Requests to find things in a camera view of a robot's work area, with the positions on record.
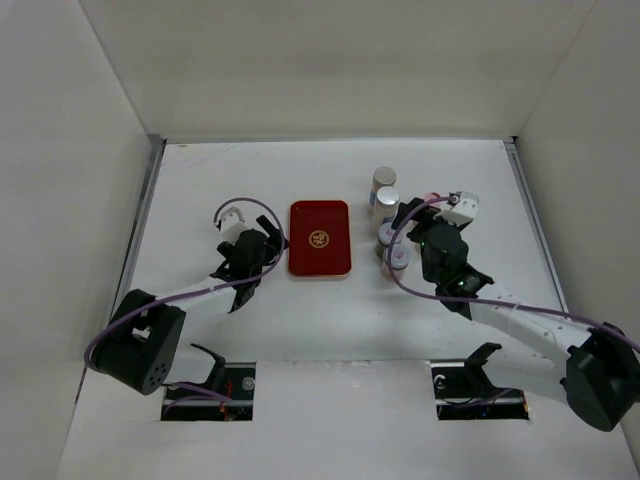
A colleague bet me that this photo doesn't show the short jar white lid red logo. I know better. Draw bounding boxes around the short jar white lid red logo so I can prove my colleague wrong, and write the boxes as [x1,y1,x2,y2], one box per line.
[380,243,411,280]

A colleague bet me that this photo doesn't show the tall jar silver lid white beads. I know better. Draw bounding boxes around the tall jar silver lid white beads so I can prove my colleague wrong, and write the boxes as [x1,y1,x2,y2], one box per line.
[371,186,400,230]

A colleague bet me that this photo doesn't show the tall jar silver lid blue label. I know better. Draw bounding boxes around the tall jar silver lid blue label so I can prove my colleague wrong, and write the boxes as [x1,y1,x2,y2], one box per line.
[369,166,397,206]

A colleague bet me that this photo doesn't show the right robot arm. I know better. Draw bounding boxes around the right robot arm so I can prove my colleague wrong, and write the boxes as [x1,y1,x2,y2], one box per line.
[393,192,639,432]

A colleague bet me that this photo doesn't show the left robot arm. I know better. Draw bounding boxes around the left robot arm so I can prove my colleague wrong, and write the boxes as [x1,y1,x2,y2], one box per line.
[85,210,288,399]

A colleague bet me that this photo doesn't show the red rectangular tray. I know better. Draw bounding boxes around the red rectangular tray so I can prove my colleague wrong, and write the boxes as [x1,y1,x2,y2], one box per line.
[288,200,352,277]

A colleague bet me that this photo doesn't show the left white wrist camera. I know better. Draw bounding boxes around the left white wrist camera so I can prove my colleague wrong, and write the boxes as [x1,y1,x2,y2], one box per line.
[217,207,247,244]

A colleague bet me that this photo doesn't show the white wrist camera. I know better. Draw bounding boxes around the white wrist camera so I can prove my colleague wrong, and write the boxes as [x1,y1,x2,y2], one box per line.
[217,207,247,244]
[440,191,479,228]

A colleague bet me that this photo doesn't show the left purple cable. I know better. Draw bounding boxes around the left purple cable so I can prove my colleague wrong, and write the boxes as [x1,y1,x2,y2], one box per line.
[83,197,287,371]

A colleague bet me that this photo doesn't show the purple cable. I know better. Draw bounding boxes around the purple cable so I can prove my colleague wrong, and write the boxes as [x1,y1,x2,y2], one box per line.
[83,197,287,371]
[385,195,640,354]

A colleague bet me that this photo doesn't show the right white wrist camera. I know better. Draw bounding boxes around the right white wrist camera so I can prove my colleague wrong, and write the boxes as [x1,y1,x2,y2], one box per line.
[440,191,479,228]

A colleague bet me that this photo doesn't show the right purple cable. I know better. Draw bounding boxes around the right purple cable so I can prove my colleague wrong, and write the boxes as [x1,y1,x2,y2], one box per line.
[385,195,640,354]

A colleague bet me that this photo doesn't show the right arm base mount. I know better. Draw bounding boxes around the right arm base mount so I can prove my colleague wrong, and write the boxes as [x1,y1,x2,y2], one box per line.
[431,343,529,421]

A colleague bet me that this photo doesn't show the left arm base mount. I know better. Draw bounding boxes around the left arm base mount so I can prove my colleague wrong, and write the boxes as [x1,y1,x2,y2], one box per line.
[160,343,257,422]

